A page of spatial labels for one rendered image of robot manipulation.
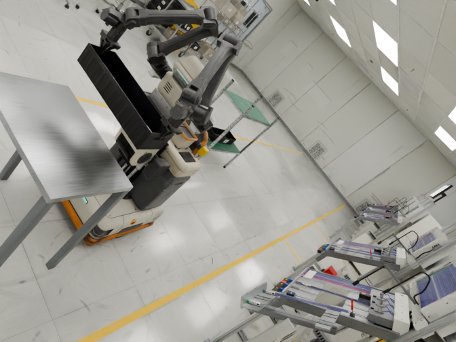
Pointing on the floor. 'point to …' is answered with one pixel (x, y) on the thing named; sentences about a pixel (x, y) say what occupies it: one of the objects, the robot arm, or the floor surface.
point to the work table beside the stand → (55, 155)
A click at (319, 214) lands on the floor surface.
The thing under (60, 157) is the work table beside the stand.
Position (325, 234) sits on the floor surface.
